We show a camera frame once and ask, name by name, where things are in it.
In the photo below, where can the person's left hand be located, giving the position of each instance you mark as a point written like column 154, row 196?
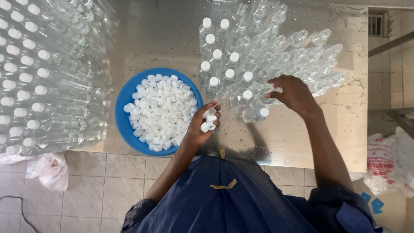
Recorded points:
column 195, row 129

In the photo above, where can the person's right hand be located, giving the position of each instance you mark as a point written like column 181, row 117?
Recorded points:
column 296, row 93

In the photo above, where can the person's left fingers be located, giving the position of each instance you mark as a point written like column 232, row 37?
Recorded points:
column 213, row 105

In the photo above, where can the handful of white bottle caps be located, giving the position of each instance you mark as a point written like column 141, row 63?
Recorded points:
column 208, row 119

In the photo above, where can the yellow tape scrap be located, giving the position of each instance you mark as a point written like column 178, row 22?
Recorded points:
column 223, row 186
column 222, row 153

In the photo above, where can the heap of white bottle caps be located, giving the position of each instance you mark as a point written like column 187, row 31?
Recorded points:
column 160, row 113

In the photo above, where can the cluster of clear plastic bottles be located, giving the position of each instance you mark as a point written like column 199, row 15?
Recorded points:
column 258, row 55

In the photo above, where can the blue plastic bowl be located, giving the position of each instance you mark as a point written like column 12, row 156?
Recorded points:
column 122, row 123

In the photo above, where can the person's dark blue garment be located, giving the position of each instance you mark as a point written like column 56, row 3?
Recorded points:
column 233, row 207

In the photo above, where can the large pack of capped bottles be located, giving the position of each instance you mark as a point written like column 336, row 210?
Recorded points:
column 45, row 77

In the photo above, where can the plain white plastic bag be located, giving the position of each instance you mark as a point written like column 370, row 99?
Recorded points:
column 50, row 171

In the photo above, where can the red printed white plastic bag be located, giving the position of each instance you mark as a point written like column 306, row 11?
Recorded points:
column 385, row 161

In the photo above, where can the cardboard box with blue arrows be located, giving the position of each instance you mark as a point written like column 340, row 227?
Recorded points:
column 393, row 212

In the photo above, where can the grey metal frame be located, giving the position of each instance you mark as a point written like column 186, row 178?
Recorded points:
column 381, row 114

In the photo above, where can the barred wall vent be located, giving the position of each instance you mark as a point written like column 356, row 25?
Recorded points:
column 376, row 25

